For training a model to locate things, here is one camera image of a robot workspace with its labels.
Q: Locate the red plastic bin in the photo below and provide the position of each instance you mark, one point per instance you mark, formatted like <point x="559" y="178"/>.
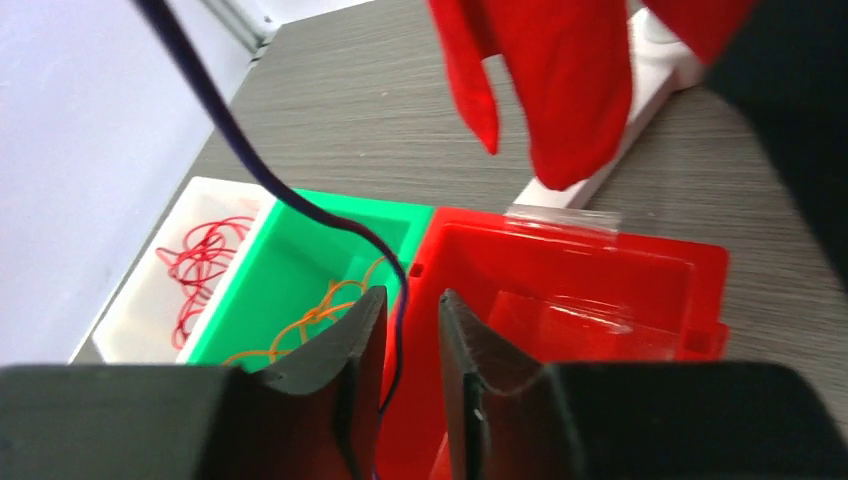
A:
<point x="466" y="251"/>

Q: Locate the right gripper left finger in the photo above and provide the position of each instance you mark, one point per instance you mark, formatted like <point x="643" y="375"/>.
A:
<point x="313" y="414"/>

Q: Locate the green plastic bin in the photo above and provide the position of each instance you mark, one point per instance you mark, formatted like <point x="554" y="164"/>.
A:
<point x="293" y="282"/>

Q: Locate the black t-shirt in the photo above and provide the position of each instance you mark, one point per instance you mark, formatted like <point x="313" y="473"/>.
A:
<point x="785" y="71"/>

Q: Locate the white plastic bin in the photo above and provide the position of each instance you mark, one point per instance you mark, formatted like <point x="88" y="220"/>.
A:
<point x="150" y="318"/>

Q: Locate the red t-shirt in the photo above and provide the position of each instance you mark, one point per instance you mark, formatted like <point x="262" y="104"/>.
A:
<point x="570" y="64"/>

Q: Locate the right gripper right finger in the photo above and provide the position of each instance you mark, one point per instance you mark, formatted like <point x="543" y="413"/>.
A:
<point x="511" y="417"/>

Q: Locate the clear plastic bag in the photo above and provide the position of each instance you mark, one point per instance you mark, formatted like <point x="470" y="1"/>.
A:
<point x="572" y="291"/>

